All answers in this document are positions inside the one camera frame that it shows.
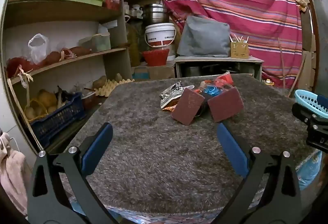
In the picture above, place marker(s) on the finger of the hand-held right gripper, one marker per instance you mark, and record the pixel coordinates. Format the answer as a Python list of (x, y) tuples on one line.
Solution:
[(311, 121), (323, 104)]

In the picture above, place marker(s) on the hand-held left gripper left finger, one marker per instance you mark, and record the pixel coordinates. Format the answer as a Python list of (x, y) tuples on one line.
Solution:
[(98, 147)]

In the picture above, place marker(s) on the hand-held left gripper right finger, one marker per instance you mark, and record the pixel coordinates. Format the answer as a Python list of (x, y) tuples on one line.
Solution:
[(232, 147)]

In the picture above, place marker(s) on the light blue plastic basket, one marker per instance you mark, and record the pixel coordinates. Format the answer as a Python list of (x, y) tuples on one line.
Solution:
[(306, 99)]

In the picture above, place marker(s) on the blue plastic bag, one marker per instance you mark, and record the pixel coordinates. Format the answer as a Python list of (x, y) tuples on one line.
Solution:
[(212, 90)]

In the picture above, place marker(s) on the wooden stick broom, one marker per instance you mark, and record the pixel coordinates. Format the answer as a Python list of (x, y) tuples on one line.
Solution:
[(294, 78)]

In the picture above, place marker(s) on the maroon scouring pad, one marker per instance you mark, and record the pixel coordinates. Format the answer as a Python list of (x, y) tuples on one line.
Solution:
[(225, 105), (188, 107)]

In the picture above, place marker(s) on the dark blue plastic crate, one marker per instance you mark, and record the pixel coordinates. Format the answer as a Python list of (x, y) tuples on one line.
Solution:
[(59, 119)]

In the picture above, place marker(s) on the floral blue tablecloth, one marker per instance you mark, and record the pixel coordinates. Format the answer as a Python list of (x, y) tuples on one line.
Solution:
[(308, 172)]

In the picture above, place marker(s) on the grey shaggy rug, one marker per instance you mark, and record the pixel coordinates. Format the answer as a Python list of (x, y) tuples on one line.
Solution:
[(153, 152)]

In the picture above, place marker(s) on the egg carton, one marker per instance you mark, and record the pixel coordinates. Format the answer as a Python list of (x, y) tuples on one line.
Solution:
[(112, 84)]

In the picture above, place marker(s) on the red foil wrapper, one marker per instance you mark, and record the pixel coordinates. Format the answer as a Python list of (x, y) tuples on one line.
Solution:
[(224, 80)]

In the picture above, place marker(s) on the yellow mesh bag of potatoes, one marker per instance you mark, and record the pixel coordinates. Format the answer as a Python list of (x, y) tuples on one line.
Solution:
[(46, 101)]

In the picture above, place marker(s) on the orange wrapper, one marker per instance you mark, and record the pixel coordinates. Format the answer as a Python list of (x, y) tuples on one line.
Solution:
[(169, 108)]

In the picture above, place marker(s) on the black white patterned cloth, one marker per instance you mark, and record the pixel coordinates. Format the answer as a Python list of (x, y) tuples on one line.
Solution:
[(171, 94)]

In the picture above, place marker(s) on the grey low cabinet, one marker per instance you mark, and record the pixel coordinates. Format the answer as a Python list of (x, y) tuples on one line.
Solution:
[(217, 60)]

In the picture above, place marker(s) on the pink towel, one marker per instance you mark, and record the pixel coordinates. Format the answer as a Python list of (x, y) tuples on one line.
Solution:
[(14, 172)]

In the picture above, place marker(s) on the cardboard box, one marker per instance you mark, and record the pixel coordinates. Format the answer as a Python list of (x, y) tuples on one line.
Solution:
[(158, 72)]

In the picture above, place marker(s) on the wooden utensil holder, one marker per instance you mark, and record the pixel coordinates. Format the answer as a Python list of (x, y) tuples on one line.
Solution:
[(240, 50)]

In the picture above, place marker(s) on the sweet potato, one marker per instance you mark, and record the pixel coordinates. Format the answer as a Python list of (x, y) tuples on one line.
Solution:
[(76, 51), (52, 57)]

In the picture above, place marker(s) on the translucent plastic container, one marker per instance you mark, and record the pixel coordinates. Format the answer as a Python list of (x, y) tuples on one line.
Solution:
[(98, 42)]

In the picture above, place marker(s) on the red woven basket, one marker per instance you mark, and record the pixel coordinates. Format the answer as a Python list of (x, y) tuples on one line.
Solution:
[(155, 57)]

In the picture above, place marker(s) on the yellow oil jug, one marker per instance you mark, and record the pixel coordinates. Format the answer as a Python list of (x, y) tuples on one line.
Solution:
[(133, 44)]

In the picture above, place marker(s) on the grey cushion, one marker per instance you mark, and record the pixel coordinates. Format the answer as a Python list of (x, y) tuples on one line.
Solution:
[(205, 37)]

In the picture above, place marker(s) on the white plastic bag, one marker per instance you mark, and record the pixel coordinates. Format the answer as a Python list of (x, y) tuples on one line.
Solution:
[(38, 49)]

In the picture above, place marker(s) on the red mesh bag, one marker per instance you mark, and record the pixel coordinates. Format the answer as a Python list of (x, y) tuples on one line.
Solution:
[(18, 65)]

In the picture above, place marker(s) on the white plastic bucket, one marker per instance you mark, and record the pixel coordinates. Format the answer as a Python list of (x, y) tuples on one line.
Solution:
[(160, 34)]

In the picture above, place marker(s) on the wooden shelf unit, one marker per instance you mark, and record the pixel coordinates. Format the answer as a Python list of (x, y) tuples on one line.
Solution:
[(64, 10)]

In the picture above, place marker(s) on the metal cooking pot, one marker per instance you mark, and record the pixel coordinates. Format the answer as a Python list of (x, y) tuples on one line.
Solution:
[(155, 14)]

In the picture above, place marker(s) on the small red plastic basket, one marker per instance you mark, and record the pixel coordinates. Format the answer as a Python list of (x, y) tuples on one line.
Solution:
[(112, 2)]

